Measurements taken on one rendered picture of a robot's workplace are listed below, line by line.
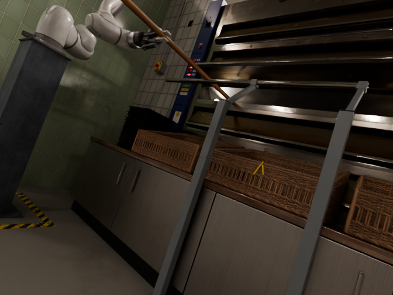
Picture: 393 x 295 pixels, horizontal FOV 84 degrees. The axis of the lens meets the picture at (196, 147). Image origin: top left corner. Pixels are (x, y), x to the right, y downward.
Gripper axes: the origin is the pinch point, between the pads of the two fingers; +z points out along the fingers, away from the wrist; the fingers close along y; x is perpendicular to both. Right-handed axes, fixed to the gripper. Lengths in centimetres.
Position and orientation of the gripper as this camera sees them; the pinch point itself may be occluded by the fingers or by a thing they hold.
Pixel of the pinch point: (163, 36)
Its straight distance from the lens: 127.1
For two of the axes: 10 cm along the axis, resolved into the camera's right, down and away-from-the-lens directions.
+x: -5.6, -2.6, -7.9
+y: -3.3, 9.4, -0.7
